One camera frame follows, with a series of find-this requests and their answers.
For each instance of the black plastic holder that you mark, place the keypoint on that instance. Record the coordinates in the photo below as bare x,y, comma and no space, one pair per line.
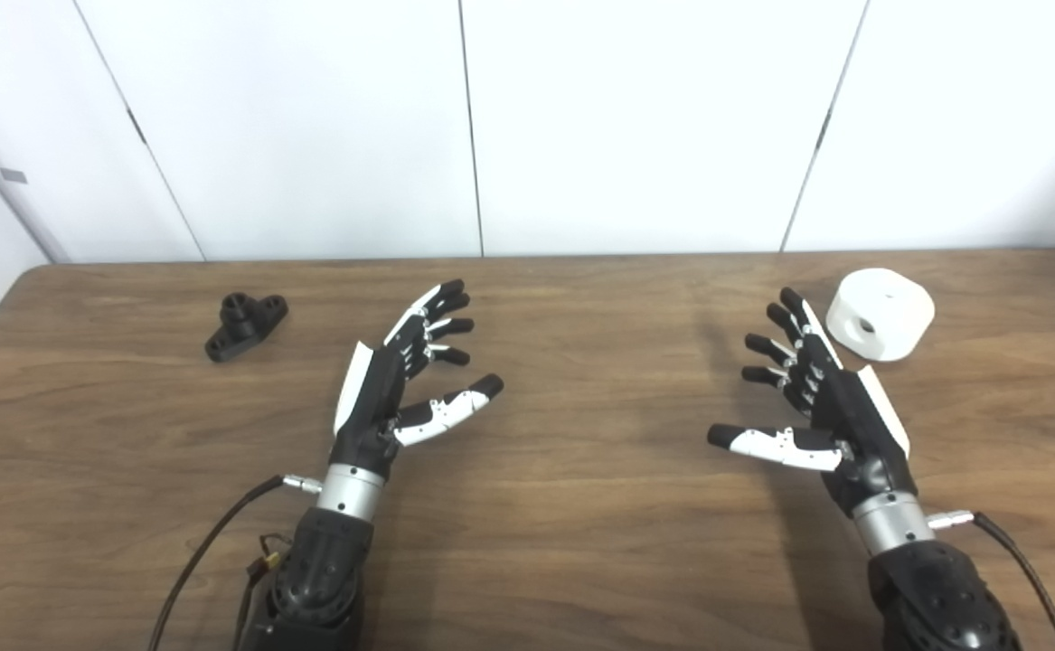
242,327

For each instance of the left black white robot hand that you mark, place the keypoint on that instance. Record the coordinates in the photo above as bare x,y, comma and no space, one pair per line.
373,398

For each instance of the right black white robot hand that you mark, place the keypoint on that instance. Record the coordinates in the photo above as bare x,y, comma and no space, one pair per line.
852,416

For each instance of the round white plastic piece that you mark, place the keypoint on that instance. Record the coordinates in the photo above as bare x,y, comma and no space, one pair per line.
898,330

